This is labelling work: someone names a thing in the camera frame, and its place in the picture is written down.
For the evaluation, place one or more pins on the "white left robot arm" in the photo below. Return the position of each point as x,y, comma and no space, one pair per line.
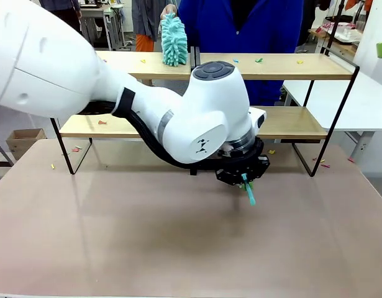
54,56

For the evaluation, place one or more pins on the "light wooden shelf board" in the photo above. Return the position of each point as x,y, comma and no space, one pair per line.
296,124
302,69
141,66
85,127

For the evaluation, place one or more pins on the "person in black trousers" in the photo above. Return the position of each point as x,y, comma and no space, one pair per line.
66,15

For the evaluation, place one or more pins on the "person in grey and orange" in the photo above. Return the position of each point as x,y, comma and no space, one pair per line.
145,18

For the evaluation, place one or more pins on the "large white table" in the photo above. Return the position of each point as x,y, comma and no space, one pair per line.
358,102

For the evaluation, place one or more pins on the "clear plastic containers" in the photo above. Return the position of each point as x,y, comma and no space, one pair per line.
349,32

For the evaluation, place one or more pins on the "pink boxes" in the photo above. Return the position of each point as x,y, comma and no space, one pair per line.
325,27

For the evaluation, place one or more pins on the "person in dark clothing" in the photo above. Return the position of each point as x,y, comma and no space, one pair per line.
307,31

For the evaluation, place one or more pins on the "brown cardboard box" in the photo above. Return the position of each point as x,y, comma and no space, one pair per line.
23,146

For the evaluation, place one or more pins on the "grey background desk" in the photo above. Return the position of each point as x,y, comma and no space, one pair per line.
97,12

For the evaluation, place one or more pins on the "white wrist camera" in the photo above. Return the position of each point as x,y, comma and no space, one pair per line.
258,119

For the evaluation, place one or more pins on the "black stand pole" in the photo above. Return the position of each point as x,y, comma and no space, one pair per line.
333,32

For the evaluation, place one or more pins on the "person's right hand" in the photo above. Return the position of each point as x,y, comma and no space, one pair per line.
170,9

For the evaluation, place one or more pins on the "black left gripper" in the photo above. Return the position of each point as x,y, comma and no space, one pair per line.
240,170

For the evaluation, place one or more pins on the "wooden background table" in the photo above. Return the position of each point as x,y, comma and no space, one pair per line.
343,47

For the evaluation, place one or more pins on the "wooden two-tier shelf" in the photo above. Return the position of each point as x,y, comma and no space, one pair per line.
197,56

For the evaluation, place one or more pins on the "person in blue jacket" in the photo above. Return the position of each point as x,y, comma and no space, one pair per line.
256,31

